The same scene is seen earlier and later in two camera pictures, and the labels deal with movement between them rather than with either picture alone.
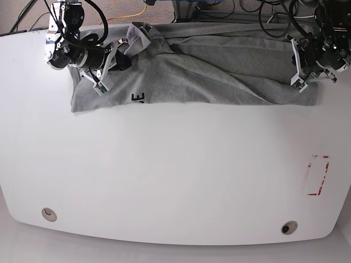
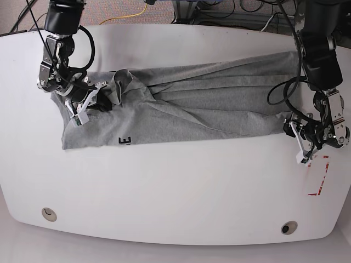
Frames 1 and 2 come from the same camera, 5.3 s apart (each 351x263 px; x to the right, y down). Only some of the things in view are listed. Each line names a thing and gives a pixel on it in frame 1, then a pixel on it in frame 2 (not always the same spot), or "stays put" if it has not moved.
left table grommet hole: (49, 214) stays put
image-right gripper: (316, 60) -> (310, 134)
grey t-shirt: (158, 67) -> (248, 96)
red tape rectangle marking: (309, 165) stays put
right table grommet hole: (288, 227) stays put
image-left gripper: (94, 62) -> (80, 94)
